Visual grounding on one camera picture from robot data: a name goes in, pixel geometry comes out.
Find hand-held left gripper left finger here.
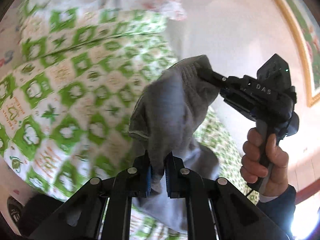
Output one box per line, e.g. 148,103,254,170
27,151,153,240

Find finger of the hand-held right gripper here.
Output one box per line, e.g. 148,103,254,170
197,67,229,90
219,89,253,117

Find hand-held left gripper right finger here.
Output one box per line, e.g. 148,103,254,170
164,152,292,240

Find grey pants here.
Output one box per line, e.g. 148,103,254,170
128,54,220,233

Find person's right forearm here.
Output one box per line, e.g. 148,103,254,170
256,184,297,240

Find person's right hand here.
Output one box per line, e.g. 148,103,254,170
240,127,290,197

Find pink floral cloth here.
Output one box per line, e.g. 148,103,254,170
75,0,188,22

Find green patterned bed sheet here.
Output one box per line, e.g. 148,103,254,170
0,0,260,240

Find round black white object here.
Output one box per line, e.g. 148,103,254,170
6,196,26,227

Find framed wall picture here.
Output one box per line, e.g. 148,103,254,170
259,0,320,108

